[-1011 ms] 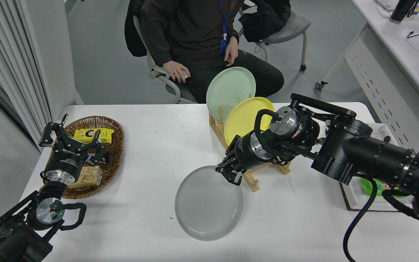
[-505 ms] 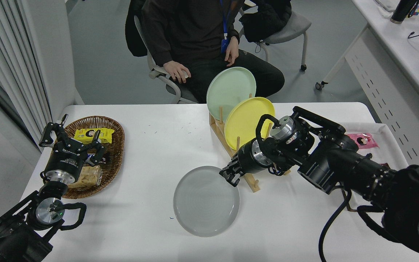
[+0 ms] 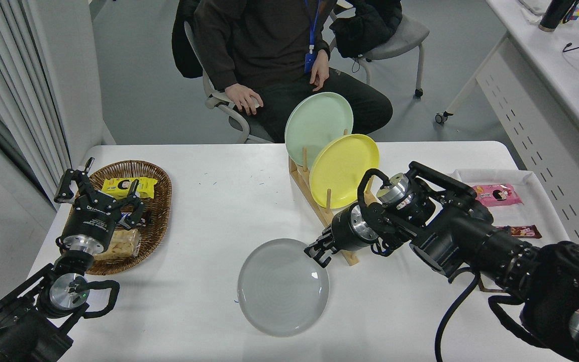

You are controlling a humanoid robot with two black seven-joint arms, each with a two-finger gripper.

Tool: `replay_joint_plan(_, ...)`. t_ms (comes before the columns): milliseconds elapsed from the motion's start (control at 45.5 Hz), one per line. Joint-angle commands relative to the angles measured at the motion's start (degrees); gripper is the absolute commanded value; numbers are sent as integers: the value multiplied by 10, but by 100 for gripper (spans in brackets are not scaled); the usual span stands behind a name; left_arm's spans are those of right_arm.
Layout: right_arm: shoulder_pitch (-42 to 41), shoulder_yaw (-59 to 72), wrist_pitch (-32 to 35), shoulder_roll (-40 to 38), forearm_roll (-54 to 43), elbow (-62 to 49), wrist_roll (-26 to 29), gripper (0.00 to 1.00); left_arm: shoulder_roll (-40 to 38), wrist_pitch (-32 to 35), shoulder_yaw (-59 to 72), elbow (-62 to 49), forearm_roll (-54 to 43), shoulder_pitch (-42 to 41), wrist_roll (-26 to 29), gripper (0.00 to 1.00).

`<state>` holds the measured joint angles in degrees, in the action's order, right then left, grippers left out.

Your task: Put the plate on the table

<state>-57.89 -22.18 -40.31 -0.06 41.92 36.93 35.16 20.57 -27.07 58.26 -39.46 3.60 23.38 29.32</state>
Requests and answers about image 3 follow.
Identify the yellow snack packet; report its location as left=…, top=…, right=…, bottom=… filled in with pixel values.
left=102, top=176, right=158, bottom=199

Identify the blue lanyard badge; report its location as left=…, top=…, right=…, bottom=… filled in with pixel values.
left=304, top=0, right=320, bottom=74

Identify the red snack bar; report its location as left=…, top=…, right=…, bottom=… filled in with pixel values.
left=496, top=225, right=542, bottom=239

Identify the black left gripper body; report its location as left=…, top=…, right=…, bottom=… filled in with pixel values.
left=62, top=200, right=122, bottom=242

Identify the white tray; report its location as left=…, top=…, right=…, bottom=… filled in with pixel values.
left=449, top=168, right=571, bottom=294

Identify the pink snack packet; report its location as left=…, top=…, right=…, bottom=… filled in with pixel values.
left=472, top=184, right=524, bottom=208

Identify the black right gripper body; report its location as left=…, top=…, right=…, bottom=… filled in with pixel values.
left=330, top=206, right=366, bottom=252

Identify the brown wicker basket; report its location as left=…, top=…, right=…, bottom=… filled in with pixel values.
left=70, top=160, right=173, bottom=276

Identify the white side desk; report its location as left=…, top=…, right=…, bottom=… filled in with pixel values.
left=435, top=0, right=579, bottom=252

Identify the grey plate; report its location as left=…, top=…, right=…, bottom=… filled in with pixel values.
left=237, top=238, right=330, bottom=337

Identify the dark snack bar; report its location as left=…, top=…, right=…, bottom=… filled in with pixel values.
left=118, top=210, right=152, bottom=228

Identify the cream office chair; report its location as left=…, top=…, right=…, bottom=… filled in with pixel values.
left=184, top=20, right=272, bottom=144

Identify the clear bag of crackers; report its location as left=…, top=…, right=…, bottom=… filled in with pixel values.
left=93, top=228, right=142, bottom=261

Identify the person's left hand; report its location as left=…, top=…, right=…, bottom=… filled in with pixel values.
left=310, top=49, right=331, bottom=93

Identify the black puffer jacket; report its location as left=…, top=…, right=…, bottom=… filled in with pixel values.
left=331, top=0, right=404, bottom=59

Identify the person's right hand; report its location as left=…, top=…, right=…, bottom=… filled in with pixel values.
left=225, top=83, right=264, bottom=116

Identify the person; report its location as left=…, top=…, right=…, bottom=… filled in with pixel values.
left=192, top=0, right=393, bottom=144

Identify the yellow plate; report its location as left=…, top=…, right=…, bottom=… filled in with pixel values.
left=309, top=134, right=380, bottom=209

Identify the pale green plate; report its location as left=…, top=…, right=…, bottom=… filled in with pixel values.
left=284, top=92, right=354, bottom=168

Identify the black flask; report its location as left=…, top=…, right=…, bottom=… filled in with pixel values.
left=539, top=0, right=579, bottom=33

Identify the wooden plate rack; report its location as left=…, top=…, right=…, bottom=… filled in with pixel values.
left=288, top=129, right=376, bottom=267

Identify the grey chair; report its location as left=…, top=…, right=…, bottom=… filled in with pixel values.
left=355, top=14, right=431, bottom=99

